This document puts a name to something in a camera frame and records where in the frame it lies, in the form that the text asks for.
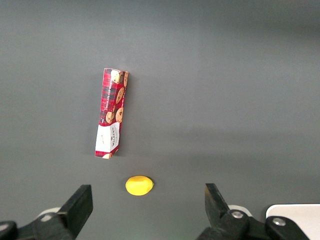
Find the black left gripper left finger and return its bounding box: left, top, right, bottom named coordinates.
left=0, top=184, right=94, bottom=240

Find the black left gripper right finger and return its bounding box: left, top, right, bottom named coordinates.
left=196, top=183, right=311, bottom=240

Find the beige plastic tray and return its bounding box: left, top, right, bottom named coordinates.
left=265, top=203, right=320, bottom=240

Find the yellow lemon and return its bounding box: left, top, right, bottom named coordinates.
left=125, top=175, right=155, bottom=197

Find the red tartan cookie box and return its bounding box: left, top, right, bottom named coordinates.
left=94, top=67, right=130, bottom=160

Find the dark grey table mat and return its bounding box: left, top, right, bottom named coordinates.
left=0, top=0, right=320, bottom=240

